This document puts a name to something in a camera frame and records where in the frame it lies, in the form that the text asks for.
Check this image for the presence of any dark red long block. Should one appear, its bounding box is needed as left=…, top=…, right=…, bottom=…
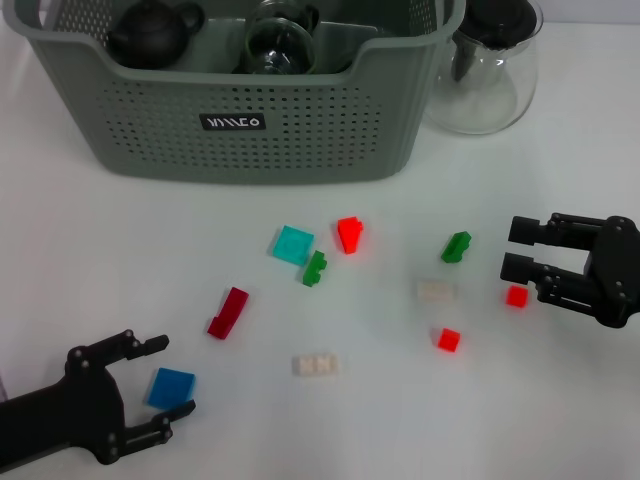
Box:
left=207, top=286, right=250, bottom=340

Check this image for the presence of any black ceramic teapot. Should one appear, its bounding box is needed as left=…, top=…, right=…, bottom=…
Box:
left=107, top=0, right=206, bottom=70

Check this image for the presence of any green toy brick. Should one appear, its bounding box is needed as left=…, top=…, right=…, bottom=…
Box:
left=300, top=250, right=328, bottom=288
left=440, top=230, right=473, bottom=265

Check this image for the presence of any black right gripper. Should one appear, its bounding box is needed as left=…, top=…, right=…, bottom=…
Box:
left=499, top=212, right=640, bottom=329

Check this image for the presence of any blue square toy plate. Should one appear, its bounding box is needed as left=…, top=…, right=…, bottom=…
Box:
left=146, top=367, right=197, bottom=411

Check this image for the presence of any glass teapot black lid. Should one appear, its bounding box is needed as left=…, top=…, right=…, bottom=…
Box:
left=423, top=0, right=544, bottom=135

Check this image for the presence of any grey perforated storage basket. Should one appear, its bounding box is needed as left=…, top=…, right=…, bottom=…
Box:
left=1, top=0, right=467, bottom=187

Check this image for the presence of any teal square toy block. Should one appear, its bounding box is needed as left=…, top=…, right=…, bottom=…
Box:
left=271, top=224, right=316, bottom=265

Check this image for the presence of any white toy brick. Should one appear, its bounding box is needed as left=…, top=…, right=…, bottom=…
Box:
left=292, top=353, right=339, bottom=377
left=415, top=279, right=458, bottom=304

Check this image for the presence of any glass teacup black base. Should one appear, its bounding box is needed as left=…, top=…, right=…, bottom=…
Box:
left=252, top=0, right=322, bottom=34
left=243, top=16, right=317, bottom=76

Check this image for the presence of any red wedge toy block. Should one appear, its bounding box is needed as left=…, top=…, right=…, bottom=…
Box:
left=336, top=216, right=365, bottom=256

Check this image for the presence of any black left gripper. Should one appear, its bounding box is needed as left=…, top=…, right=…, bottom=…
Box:
left=0, top=329, right=197, bottom=474

